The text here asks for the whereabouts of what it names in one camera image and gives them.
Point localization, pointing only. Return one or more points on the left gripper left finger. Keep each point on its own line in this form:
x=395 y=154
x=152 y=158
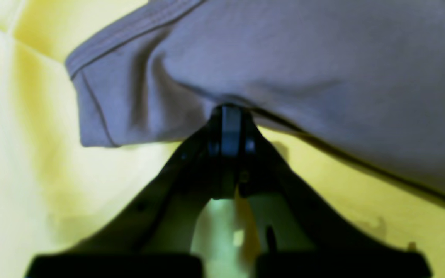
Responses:
x=151 y=237

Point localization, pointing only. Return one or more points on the yellow table cloth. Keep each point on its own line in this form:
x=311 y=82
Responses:
x=54 y=192

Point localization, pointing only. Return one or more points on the brown T-shirt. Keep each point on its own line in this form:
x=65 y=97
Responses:
x=365 y=77

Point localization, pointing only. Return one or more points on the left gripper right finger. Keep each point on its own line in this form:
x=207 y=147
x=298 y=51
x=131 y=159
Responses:
x=300 y=234

